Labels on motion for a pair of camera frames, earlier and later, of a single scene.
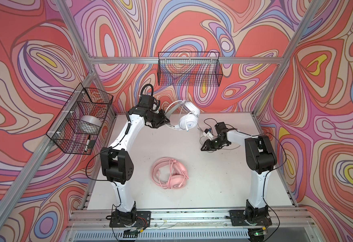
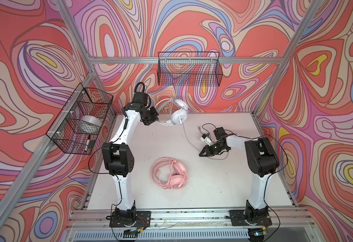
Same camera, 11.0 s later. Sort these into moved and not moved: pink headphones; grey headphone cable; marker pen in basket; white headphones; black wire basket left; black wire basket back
Moved: white headphones; grey headphone cable
Not moved: pink headphones; black wire basket left; marker pen in basket; black wire basket back
